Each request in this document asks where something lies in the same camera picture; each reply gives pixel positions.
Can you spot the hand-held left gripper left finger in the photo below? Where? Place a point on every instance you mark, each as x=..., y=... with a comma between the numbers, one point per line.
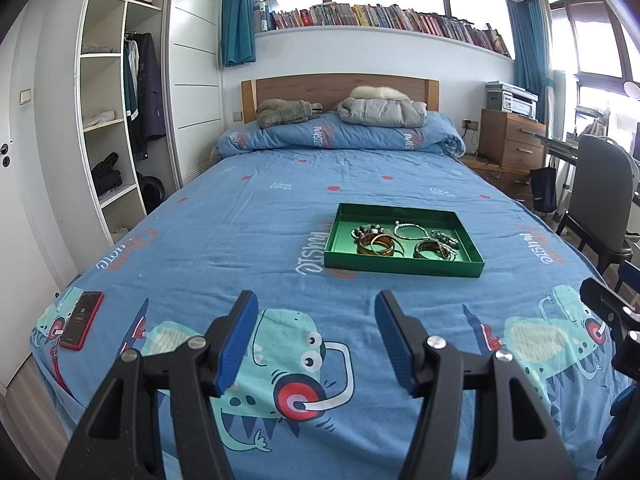
x=235, y=345

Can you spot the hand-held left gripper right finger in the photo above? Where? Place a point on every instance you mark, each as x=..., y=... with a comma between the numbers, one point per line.
x=397, y=345

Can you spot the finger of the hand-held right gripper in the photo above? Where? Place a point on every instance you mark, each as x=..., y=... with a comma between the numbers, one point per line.
x=607, y=305

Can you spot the green tray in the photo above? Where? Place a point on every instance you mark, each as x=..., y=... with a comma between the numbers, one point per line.
x=400, y=266

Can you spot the thin silver bangle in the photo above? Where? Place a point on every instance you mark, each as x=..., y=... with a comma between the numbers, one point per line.
x=401, y=249

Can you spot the amber bangle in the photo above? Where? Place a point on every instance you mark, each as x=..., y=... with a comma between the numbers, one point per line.
x=372, y=250

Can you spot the person's right forearm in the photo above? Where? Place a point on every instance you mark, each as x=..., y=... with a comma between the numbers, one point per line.
x=622, y=425

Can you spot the bronze bangle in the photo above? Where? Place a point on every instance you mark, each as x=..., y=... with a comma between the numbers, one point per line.
x=422, y=254

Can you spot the blue printed bed sheet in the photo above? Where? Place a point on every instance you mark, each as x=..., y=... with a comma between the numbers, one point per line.
x=250, y=235

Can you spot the grey chair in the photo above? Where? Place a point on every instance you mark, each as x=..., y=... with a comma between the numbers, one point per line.
x=597, y=190

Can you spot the black tote bag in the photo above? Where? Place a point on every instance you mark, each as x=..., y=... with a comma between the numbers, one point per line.
x=543, y=190

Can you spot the red smartphone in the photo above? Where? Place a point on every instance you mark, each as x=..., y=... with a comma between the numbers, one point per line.
x=82, y=320

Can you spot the glass desk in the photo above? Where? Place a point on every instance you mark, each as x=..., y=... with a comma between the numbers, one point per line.
x=560, y=147

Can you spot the black backpack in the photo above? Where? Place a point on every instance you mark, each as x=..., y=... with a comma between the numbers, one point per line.
x=150, y=192

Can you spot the wooden dresser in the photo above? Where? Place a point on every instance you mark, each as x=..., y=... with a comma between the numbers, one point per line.
x=510, y=140

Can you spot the folded blue quilt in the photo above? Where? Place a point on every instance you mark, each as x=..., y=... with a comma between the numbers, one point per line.
x=350, y=139

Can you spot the black folded clothes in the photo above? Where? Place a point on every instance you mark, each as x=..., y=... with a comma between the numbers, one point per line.
x=106, y=175

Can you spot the white printer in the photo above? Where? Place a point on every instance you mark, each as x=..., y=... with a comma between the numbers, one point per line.
x=510, y=100

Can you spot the grey down jacket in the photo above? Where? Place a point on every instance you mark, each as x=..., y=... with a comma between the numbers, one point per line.
x=380, y=112

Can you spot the grey plush toy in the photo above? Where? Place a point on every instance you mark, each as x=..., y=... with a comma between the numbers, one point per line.
x=285, y=112

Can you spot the white door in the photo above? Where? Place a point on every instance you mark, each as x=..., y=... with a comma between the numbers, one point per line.
x=30, y=210

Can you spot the white fur pillow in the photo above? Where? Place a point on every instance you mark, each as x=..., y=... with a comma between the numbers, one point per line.
x=377, y=92

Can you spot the long teal curtain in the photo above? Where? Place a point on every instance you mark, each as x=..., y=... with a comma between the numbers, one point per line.
x=530, y=55

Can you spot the folded light clothes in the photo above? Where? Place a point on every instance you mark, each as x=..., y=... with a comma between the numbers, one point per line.
x=102, y=119

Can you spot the white wardrobe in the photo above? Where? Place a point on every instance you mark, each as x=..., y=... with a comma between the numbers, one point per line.
x=195, y=85

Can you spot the wooden headboard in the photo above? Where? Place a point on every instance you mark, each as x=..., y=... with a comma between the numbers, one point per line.
x=300, y=90

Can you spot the hanging dark jacket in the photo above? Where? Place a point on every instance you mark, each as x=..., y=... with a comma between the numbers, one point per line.
x=152, y=95

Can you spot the side window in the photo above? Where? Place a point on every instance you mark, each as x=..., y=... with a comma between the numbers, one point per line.
x=595, y=40

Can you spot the hanging green white garment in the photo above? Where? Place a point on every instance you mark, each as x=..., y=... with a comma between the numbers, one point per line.
x=131, y=100

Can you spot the short teal curtain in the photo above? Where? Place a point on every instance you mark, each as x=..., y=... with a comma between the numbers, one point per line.
x=239, y=20

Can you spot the row of books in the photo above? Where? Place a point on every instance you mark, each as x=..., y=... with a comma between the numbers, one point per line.
x=380, y=16

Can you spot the wall power outlet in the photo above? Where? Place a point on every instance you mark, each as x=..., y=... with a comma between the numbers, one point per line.
x=470, y=124

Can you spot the wall light switch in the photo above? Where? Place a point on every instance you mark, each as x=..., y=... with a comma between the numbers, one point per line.
x=25, y=97

